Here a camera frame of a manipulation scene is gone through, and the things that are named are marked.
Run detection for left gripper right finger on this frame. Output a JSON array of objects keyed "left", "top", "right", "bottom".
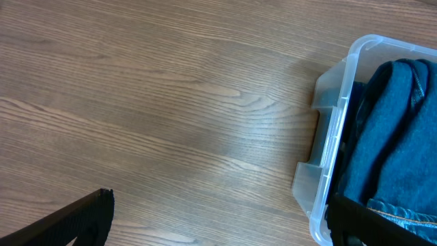
[{"left": 326, "top": 194, "right": 433, "bottom": 246}]

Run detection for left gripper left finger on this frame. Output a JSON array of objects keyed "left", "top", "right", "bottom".
[{"left": 1, "top": 189, "right": 115, "bottom": 246}]

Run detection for blue denim jeans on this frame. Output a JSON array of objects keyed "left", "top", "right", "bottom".
[{"left": 335, "top": 59, "right": 436, "bottom": 243}]

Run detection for clear plastic storage bin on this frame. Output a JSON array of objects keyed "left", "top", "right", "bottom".
[{"left": 292, "top": 34, "right": 436, "bottom": 246}]

